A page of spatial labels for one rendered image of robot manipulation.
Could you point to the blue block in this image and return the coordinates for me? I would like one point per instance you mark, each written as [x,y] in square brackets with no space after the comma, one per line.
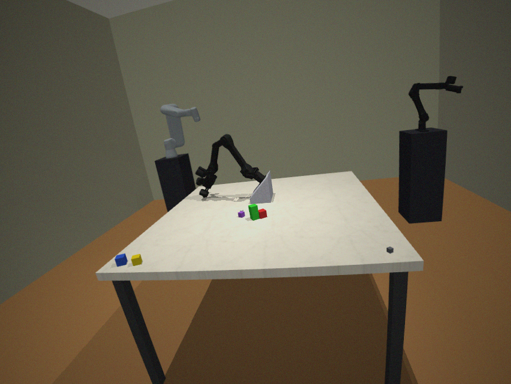
[120,260]

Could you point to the yellow block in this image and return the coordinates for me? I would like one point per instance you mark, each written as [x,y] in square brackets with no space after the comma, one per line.
[136,259]

